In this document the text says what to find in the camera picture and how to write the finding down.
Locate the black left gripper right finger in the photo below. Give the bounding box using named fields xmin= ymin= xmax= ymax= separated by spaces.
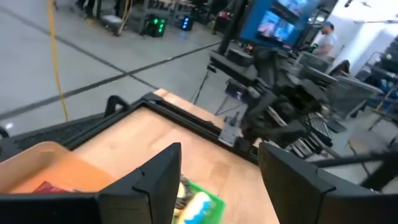
xmin=257 ymin=141 xmax=377 ymax=224

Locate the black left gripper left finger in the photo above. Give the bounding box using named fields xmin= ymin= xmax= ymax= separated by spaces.
xmin=98 ymin=142 xmax=182 ymax=224

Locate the chocolate frosted toy donut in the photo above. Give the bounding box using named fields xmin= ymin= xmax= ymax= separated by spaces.
xmin=174 ymin=175 xmax=194 ymax=216

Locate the red plastic-wrapped packet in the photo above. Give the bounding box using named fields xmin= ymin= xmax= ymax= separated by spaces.
xmin=32 ymin=181 xmax=83 ymax=194

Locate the black keyboard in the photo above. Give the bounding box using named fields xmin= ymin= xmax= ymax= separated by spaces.
xmin=307 ymin=112 xmax=334 ymax=147

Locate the green plastic basket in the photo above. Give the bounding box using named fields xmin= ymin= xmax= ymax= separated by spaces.
xmin=172 ymin=179 xmax=227 ymax=224

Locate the black tripod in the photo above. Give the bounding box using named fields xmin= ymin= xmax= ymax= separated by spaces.
xmin=188 ymin=63 xmax=219 ymax=105

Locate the person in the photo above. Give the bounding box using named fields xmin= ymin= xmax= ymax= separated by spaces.
xmin=312 ymin=21 xmax=338 ymax=58

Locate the blue display screen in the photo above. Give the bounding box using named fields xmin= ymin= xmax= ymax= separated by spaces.
xmin=239 ymin=0 xmax=318 ymax=50

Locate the black perforated metal panel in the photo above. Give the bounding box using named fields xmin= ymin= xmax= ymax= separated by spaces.
xmin=0 ymin=114 xmax=105 ymax=159

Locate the computer with blue lights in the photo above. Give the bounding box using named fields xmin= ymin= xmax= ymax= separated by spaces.
xmin=181 ymin=15 xmax=194 ymax=32

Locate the computer with green lights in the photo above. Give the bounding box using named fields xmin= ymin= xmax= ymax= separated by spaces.
xmin=143 ymin=14 xmax=168 ymax=39

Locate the black aluminium table frame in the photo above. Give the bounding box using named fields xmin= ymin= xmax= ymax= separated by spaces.
xmin=0 ymin=91 xmax=398 ymax=192

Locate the black frame handle bracket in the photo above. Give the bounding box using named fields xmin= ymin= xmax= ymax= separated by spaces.
xmin=104 ymin=95 xmax=131 ymax=118

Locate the yellow hanging cable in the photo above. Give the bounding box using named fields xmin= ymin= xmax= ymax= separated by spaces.
xmin=45 ymin=0 xmax=70 ymax=123

